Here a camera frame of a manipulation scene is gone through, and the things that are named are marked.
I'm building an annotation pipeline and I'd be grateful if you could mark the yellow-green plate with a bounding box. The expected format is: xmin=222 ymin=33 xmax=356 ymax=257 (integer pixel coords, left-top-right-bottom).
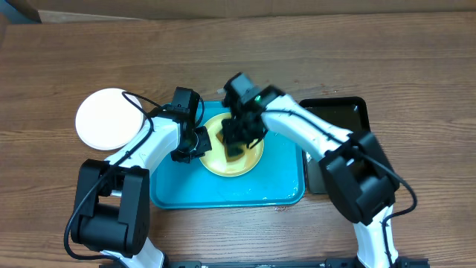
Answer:
xmin=200 ymin=112 xmax=264 ymax=177

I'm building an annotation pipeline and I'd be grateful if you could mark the green yellow sponge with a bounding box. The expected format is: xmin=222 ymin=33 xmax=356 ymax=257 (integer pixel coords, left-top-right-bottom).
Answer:
xmin=225 ymin=144 xmax=245 ymax=162

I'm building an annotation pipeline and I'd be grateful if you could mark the white plate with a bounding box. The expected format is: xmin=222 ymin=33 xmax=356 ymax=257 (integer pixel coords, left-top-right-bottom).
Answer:
xmin=75 ymin=88 xmax=144 ymax=150

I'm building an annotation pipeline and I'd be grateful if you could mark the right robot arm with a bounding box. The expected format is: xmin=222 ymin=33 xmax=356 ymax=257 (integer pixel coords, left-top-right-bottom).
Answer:
xmin=222 ymin=73 xmax=400 ymax=267

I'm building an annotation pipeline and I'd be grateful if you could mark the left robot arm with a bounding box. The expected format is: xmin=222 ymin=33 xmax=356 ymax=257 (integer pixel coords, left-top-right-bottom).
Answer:
xmin=63 ymin=87 xmax=211 ymax=267

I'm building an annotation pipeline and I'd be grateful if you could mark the teal plastic tray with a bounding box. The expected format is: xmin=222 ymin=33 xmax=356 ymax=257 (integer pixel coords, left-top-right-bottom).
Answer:
xmin=149 ymin=99 xmax=306 ymax=210

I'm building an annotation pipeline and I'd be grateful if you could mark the black water basin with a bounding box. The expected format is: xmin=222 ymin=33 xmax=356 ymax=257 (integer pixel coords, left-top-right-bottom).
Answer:
xmin=299 ymin=96 xmax=370 ymax=194

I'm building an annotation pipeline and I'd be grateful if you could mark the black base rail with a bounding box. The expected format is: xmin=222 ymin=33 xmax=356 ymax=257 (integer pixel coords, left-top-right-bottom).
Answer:
xmin=163 ymin=256 xmax=431 ymax=268

